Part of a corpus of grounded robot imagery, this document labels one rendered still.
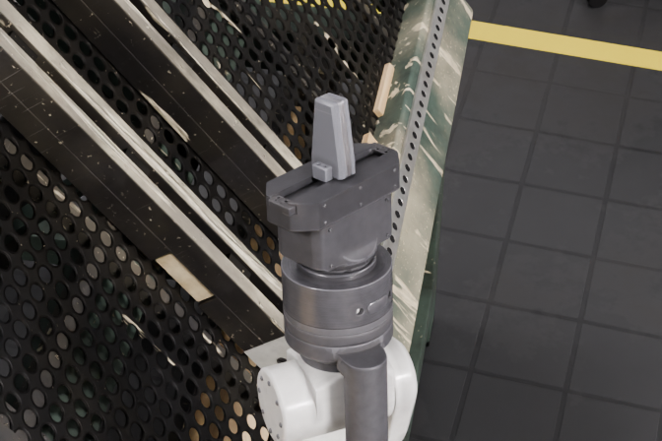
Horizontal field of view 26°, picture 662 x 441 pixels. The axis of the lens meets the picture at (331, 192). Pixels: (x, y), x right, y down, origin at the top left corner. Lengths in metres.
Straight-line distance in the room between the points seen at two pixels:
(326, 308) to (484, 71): 2.71
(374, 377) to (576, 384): 1.95
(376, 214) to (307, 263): 0.07
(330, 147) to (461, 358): 2.01
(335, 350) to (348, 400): 0.04
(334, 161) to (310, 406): 0.20
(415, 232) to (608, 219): 1.34
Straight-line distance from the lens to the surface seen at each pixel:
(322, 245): 1.07
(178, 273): 1.69
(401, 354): 1.18
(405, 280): 2.04
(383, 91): 2.27
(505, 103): 3.68
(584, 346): 3.12
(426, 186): 2.18
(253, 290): 1.70
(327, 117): 1.06
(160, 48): 1.73
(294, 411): 1.15
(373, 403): 1.13
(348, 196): 1.07
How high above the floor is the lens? 2.32
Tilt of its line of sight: 43 degrees down
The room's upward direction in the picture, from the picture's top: straight up
